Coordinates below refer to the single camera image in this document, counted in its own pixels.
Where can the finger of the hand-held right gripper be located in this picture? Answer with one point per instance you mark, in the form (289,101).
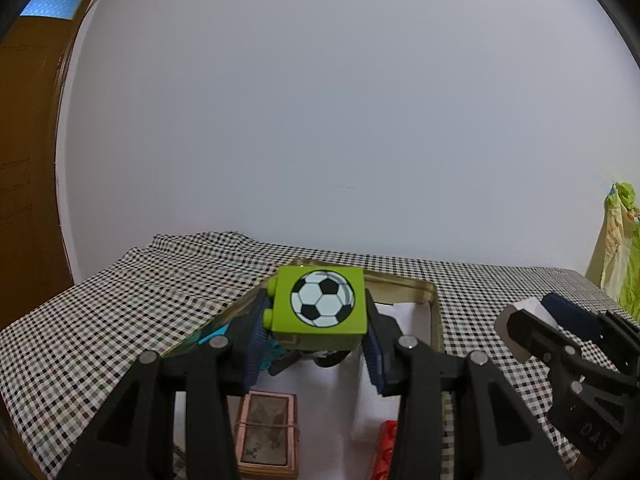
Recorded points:
(545,345)
(572,315)

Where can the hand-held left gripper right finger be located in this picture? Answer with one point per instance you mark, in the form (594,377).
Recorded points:
(376,365)

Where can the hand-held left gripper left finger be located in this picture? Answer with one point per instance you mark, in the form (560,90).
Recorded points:
(255,355)

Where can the white cardboard box brown flap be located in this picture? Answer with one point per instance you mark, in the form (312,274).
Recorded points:
(530,310)

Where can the blue building block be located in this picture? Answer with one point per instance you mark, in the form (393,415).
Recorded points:
(215,334)

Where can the gold tin tray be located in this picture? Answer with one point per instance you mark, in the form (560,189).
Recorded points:
(425,300)

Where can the green soccer ball block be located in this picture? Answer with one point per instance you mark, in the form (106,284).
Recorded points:
(320,300)

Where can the red building block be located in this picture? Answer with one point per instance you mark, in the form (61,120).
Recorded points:
(387,450)

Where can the yellow green printed cloth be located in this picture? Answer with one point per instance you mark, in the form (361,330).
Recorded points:
(620,255)

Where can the checkered tablecloth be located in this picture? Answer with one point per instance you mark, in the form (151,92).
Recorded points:
(125,310)

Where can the brown wooden door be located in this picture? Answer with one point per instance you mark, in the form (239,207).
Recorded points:
(30,160)

